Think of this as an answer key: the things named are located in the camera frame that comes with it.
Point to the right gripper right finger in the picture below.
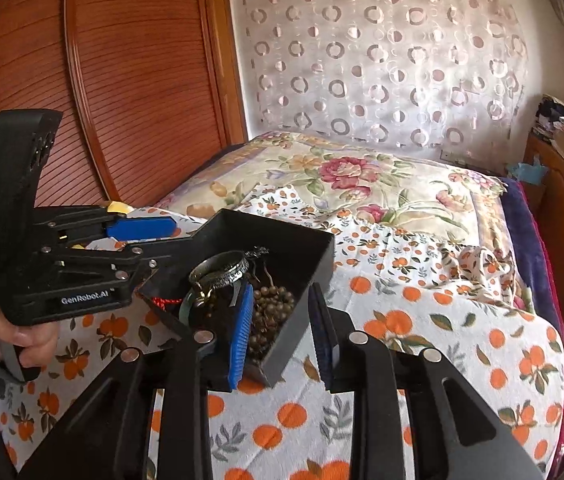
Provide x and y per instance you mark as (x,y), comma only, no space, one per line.
(330,329)

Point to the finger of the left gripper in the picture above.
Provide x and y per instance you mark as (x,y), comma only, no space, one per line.
(141,228)

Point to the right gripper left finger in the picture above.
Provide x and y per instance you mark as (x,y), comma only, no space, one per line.
(231,315)

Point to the pale green jade bangle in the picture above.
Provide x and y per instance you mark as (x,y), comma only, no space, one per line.
(187,307)

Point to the black jewelry box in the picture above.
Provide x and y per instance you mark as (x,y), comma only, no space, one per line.
(285,259)

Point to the engraved silver bangle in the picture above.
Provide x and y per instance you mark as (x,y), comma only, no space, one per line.
(218,271)

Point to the left hand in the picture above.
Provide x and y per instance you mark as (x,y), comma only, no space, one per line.
(38,343)

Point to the yellow plush toy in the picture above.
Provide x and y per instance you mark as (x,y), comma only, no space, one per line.
(115,207)

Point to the orange print bed sheet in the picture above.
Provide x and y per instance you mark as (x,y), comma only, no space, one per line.
(409,291)

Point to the floral quilt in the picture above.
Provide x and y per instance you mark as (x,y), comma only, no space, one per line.
(331,177)

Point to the purple blanket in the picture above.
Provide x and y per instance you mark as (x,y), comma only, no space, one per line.
(531,255)

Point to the blue cloth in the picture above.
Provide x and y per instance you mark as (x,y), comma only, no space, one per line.
(533,173)

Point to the circle pattern sheer curtain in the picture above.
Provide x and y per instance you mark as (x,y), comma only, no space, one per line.
(418,76)

